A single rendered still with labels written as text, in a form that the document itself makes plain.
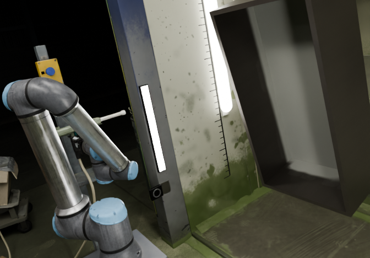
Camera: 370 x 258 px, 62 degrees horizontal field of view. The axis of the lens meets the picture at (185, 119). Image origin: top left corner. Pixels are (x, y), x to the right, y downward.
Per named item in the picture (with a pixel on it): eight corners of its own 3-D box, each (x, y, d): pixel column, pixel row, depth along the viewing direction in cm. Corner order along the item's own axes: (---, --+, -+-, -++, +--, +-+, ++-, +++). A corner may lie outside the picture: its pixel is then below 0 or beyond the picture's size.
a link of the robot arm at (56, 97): (61, 66, 112) (142, 165, 159) (36, 70, 116) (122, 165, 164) (47, 89, 105) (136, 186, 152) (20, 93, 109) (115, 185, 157)
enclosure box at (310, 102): (291, 158, 230) (249, -7, 187) (380, 179, 182) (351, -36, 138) (262, 186, 213) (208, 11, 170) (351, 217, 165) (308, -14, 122)
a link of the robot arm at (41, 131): (89, 248, 134) (18, 84, 108) (58, 246, 141) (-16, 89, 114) (108, 224, 147) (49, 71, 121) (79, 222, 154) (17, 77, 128)
